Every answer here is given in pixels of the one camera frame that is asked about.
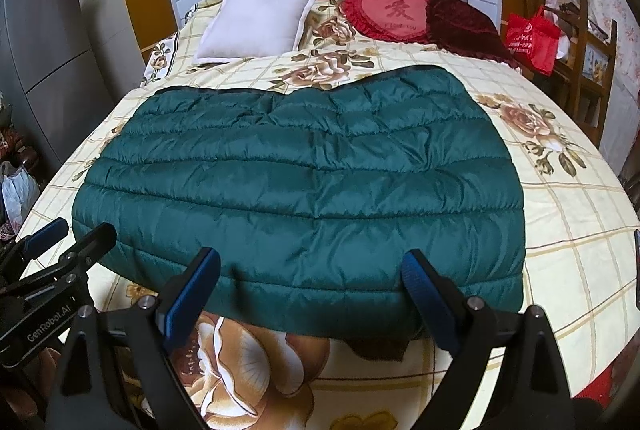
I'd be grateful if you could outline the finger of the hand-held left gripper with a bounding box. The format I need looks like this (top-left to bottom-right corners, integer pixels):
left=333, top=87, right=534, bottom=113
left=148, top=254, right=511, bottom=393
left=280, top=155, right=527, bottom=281
left=0, top=222, right=118, bottom=297
left=0, top=217, right=70, bottom=271

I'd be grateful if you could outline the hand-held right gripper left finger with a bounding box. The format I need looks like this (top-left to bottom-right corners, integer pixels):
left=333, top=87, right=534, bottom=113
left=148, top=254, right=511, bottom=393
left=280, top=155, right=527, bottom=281
left=42, top=247, right=222, bottom=430

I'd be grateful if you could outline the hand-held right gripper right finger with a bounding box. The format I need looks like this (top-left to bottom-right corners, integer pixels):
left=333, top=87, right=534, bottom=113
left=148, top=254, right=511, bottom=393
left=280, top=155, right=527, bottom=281
left=402, top=249, right=573, bottom=430

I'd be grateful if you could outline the green puffer jacket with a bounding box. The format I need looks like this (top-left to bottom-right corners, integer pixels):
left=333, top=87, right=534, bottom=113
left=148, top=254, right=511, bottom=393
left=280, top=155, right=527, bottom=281
left=71, top=66, right=526, bottom=341

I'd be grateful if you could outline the white plastic bag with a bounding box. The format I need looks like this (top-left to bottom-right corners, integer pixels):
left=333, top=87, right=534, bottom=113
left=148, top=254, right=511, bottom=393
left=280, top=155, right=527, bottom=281
left=0, top=160, right=41, bottom=225

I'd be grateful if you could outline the floral bed sheet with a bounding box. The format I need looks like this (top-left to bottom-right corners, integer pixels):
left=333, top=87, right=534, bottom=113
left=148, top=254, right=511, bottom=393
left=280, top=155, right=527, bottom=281
left=15, top=0, right=640, bottom=430

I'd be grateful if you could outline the grey refrigerator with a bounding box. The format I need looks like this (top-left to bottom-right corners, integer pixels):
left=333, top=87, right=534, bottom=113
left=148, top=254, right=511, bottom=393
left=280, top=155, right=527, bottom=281
left=0, top=0, right=146, bottom=171

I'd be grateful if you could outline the white pillow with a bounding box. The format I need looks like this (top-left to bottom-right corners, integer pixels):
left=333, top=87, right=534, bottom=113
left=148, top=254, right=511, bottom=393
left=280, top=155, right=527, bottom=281
left=194, top=0, right=318, bottom=63

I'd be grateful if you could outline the dark red velvet pillow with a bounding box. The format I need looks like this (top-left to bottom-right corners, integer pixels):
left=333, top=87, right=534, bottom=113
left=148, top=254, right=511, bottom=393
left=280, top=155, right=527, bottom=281
left=425, top=0, right=521, bottom=68

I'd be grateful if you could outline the red shopping bag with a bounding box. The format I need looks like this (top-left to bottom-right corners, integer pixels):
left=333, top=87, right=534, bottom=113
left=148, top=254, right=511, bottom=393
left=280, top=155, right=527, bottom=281
left=506, top=6, right=562, bottom=76

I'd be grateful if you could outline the red heart pillow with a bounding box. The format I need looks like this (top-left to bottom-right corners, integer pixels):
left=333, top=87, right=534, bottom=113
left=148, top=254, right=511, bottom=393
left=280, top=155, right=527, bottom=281
left=340, top=0, right=436, bottom=44

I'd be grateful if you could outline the wooden chair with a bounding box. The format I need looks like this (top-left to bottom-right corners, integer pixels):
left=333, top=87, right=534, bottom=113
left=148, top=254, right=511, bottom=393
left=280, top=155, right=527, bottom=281
left=542, top=0, right=618, bottom=145

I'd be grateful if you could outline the floral curtain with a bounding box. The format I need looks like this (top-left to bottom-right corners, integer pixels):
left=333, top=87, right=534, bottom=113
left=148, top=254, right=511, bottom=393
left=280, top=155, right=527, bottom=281
left=580, top=0, right=640, bottom=145

